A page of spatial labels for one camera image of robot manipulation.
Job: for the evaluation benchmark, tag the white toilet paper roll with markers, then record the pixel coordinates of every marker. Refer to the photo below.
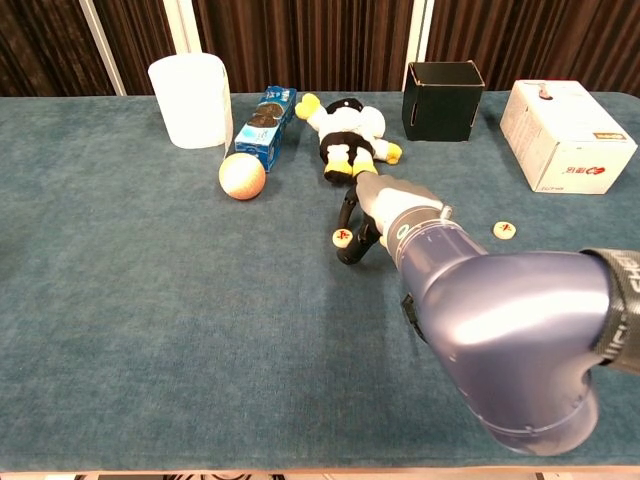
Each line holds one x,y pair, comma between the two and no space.
192,100

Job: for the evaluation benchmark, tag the white partition post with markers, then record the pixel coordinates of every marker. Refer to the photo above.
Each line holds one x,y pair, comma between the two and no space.
182,25
102,47
419,30

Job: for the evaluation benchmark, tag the blue Oreo cookie box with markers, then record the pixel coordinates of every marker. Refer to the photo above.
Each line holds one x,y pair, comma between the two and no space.
262,135

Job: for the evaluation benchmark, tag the white product carton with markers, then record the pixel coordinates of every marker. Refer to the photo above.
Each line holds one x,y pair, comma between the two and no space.
560,135

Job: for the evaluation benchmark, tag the black white penguin plush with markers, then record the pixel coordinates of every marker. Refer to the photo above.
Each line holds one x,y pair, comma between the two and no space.
350,130

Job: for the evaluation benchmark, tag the teal table cloth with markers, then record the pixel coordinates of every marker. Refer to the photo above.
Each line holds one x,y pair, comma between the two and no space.
150,300

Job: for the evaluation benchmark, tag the orange wooden ball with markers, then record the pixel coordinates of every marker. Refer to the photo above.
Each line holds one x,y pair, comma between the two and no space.
242,176

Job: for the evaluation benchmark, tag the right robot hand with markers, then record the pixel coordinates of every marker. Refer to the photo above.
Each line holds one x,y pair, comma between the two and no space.
395,197

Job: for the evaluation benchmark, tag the wooden token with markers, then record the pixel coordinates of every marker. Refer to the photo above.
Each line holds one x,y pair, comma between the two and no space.
342,237
504,230

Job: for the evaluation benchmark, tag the black open cardboard box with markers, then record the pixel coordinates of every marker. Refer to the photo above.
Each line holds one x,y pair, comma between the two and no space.
440,110

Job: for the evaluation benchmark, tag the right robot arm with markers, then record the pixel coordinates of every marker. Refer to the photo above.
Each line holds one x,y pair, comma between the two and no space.
500,320

